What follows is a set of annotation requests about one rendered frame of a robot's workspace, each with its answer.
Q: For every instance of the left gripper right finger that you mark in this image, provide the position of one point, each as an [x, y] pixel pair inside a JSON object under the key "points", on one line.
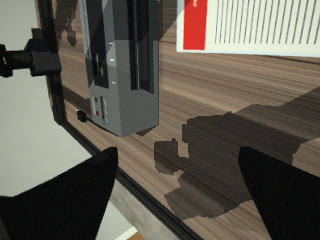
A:
{"points": [[286, 197]]}

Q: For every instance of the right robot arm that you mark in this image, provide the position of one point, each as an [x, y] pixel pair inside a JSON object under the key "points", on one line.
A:
{"points": [[19, 59]]}

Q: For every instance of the white laminating pouch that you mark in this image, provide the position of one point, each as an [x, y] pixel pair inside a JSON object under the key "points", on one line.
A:
{"points": [[263, 27]]}

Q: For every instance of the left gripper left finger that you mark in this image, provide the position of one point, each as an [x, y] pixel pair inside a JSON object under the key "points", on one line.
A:
{"points": [[69, 206]]}

